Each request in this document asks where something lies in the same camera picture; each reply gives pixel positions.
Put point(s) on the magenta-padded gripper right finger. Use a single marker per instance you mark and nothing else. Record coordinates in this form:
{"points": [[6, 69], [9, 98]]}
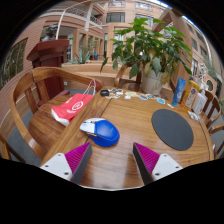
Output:
{"points": [[163, 165]]}

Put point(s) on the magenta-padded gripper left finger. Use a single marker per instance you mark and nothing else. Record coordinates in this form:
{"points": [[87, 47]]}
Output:
{"points": [[58, 165]]}

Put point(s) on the blue and white computer mouse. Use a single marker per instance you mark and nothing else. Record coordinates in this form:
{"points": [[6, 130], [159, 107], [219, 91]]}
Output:
{"points": [[104, 133]]}

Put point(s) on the dark grey round mouse pad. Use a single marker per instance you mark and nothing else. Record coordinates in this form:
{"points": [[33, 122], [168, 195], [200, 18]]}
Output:
{"points": [[172, 129]]}

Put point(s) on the clear packet with white items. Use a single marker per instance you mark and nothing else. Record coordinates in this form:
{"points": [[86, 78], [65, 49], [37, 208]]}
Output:
{"points": [[193, 115]]}

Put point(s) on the red paper shopping bag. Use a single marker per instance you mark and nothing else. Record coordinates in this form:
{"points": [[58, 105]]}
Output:
{"points": [[71, 108]]}

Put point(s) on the blue sticker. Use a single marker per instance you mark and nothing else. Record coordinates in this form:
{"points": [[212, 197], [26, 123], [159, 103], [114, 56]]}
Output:
{"points": [[161, 100]]}

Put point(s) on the round blue-rimmed sticker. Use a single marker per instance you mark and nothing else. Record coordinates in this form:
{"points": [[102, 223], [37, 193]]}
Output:
{"points": [[143, 97]]}

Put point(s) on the white pump bottle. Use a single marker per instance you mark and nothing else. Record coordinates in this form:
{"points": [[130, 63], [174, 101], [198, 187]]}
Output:
{"points": [[199, 103]]}

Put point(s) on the yellow liquid soap bottle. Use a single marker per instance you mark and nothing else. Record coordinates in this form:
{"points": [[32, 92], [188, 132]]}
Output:
{"points": [[191, 96]]}

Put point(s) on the blue squeeze tube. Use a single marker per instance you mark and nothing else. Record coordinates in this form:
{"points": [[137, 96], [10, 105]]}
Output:
{"points": [[179, 91]]}

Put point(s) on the pale yellow sticker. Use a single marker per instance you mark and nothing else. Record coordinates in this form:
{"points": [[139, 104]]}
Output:
{"points": [[131, 94]]}

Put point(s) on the small black key fob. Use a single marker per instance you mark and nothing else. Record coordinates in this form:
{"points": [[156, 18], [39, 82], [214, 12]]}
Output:
{"points": [[104, 92]]}

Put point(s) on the dark red wooden lectern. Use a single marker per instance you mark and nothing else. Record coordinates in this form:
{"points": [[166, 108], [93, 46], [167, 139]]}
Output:
{"points": [[50, 66]]}

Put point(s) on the spiky green agave plant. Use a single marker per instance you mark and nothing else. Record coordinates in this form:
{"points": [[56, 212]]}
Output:
{"points": [[83, 55]]}

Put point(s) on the green plant in white pot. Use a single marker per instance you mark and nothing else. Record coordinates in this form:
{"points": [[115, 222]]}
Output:
{"points": [[150, 50]]}

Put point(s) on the dark bust statue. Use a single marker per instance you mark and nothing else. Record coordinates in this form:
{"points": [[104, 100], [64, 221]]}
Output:
{"points": [[50, 31]]}

